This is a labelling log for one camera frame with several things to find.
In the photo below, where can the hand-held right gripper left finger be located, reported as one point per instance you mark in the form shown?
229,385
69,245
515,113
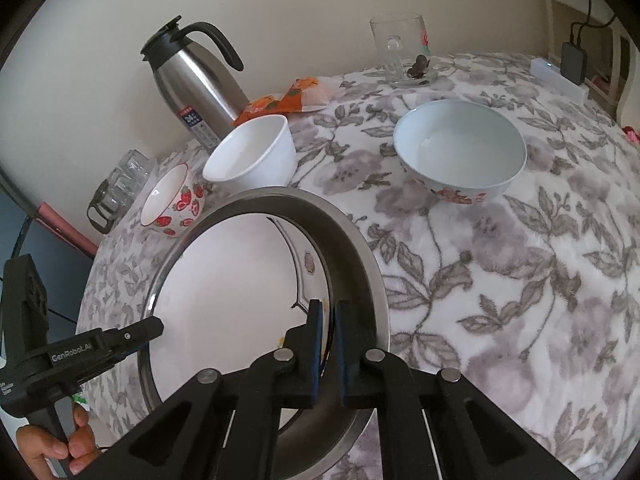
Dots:
316,360

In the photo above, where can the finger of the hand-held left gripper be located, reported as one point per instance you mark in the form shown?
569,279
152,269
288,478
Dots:
140,332

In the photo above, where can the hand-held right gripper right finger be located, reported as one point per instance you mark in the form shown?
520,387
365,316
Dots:
342,360

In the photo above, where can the white black-rimmed plate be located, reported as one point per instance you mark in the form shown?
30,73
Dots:
225,285

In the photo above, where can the stainless steel plate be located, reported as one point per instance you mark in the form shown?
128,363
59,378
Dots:
350,260

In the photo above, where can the strawberry print bowl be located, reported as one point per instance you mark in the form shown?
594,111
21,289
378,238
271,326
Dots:
175,210

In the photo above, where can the plain white bowl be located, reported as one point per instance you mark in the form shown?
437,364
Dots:
250,160

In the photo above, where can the pale blue flowered bowl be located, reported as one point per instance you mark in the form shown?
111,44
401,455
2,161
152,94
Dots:
460,150

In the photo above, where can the person's left hand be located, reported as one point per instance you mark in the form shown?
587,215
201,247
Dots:
82,440

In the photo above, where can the pink curved bar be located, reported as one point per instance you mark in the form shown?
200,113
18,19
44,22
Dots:
65,230

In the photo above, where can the stainless steel thermos jug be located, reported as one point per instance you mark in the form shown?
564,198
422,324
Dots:
200,80

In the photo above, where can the small dark object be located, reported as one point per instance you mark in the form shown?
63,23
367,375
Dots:
419,67

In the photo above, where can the clear glass mug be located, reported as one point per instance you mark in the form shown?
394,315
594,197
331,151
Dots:
400,50

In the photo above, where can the white power strip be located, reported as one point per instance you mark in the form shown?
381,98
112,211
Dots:
542,67

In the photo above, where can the pink knitted item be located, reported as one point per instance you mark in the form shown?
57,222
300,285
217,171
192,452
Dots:
632,135

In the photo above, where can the black charger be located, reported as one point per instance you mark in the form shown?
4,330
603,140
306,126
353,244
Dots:
574,62

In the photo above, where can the white cutout shelf rack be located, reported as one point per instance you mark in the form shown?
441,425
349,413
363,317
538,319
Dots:
550,20

